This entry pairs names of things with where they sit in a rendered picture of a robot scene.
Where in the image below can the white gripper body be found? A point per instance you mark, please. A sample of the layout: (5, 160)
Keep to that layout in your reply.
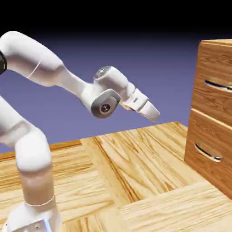
(150, 111)

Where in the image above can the wood drawer front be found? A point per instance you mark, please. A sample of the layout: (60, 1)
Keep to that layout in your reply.
(206, 168)
(212, 103)

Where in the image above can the light wood cabinet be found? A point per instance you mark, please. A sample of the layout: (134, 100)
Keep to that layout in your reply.
(210, 116)

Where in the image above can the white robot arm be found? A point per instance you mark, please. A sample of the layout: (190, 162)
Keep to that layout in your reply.
(45, 68)

